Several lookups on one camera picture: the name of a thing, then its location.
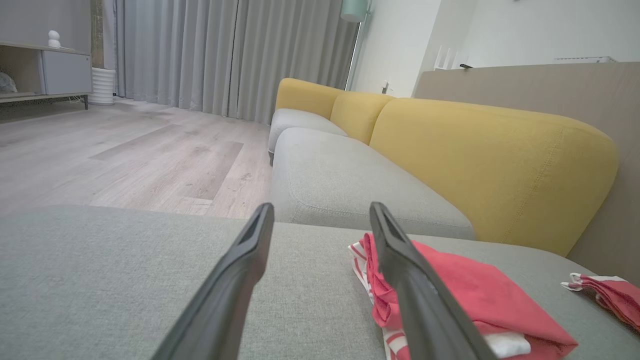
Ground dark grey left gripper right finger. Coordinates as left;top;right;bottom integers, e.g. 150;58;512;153
369;201;496;360

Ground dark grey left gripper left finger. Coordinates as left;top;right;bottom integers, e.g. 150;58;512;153
152;202;275;360

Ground red basketball jersey number 23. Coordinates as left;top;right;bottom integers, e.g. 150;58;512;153
348;232;580;360

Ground red shorts with white stripe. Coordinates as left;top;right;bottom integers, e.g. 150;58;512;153
561;272;640;333

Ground grey sofa seat cushion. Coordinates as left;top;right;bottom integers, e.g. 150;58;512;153
270;127;476;241
268;108;348;166

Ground large yellow sofa back cushion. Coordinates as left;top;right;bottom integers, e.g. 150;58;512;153
370;97;621;258

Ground small yellow sofa back cushion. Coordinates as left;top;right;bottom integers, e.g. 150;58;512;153
275;77;346;120
330;91;396;146

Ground white ribbed cylinder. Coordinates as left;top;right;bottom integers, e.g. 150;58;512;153
90;67;117;106

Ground grey pleated curtain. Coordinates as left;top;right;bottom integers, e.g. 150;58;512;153
102;0;361;126

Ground white router with antennas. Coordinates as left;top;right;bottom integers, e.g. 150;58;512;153
434;46;458;71

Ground grey wooden media cabinet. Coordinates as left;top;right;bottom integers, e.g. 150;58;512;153
0;42;93;111

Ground long white flat device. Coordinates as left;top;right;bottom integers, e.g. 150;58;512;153
554;56;618;64

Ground mint green floor lamp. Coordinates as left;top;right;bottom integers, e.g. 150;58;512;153
341;0;376;92

